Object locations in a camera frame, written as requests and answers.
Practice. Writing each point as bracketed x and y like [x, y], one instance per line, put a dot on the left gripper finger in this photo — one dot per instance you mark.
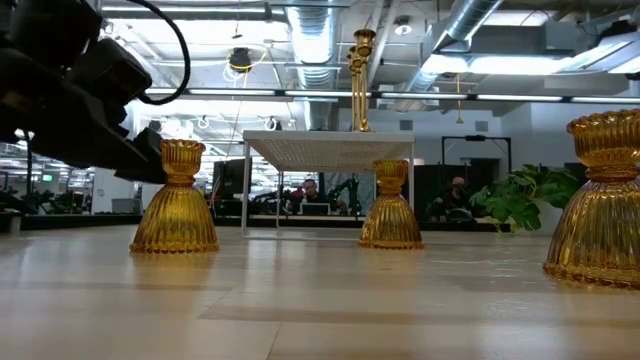
[145, 160]
[60, 115]

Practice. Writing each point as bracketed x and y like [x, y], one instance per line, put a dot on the amber ribbed glass candle holder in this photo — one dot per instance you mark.
[600, 220]
[390, 215]
[175, 215]

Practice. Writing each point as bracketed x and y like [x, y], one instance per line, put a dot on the brass candlestick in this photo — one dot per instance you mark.
[365, 40]
[353, 62]

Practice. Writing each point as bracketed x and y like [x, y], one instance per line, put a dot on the black neighbouring robot arm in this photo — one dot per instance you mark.
[347, 192]

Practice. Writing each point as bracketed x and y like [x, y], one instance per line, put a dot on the black monitor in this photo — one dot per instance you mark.
[230, 180]

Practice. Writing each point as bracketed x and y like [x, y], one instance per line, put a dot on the person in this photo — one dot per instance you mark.
[452, 197]
[310, 192]

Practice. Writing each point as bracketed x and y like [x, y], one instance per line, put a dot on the laptop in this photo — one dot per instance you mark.
[315, 209]

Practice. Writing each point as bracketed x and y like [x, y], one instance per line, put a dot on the white perforated metal shelf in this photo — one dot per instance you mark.
[325, 150]

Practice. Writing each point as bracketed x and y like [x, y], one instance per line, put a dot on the round ceiling fixture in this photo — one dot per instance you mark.
[402, 27]

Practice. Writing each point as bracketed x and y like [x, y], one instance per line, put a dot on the hanging brass pendant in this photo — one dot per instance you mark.
[458, 117]

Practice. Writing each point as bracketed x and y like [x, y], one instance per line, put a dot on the green leafy plant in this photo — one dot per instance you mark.
[520, 200]

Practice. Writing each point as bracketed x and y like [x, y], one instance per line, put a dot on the long ceiling light strip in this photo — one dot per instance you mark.
[520, 98]

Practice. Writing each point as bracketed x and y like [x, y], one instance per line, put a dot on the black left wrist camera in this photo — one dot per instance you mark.
[110, 75]

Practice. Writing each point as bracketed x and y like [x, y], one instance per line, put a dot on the wide silver ceiling duct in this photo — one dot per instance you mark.
[312, 45]

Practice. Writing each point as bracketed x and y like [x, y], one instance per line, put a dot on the black rectangular frame stand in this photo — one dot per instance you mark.
[475, 137]

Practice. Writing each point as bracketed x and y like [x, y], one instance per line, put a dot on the slanted silver ceiling duct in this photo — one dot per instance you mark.
[465, 25]

